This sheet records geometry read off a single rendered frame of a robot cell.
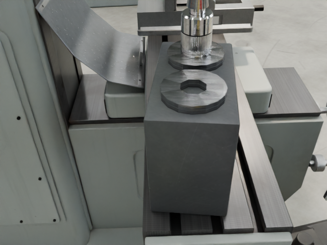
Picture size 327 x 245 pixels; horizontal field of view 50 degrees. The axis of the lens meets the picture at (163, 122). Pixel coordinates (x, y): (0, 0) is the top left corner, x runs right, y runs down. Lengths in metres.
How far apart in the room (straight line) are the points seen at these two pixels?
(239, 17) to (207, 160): 0.69
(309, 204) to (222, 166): 1.43
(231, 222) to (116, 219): 0.90
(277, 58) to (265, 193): 2.46
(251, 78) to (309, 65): 1.91
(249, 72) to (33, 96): 0.64
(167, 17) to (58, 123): 0.45
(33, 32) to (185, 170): 0.58
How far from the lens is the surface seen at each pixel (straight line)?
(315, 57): 3.12
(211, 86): 0.47
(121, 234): 1.45
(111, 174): 1.22
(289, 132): 1.16
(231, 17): 1.10
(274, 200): 0.60
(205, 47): 0.53
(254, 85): 1.06
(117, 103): 1.03
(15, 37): 0.92
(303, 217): 1.83
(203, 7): 0.51
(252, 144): 0.69
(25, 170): 1.17
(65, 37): 0.96
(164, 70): 0.53
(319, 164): 1.29
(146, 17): 1.07
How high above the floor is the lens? 1.40
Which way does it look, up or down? 39 degrees down
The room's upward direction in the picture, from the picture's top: 2 degrees counter-clockwise
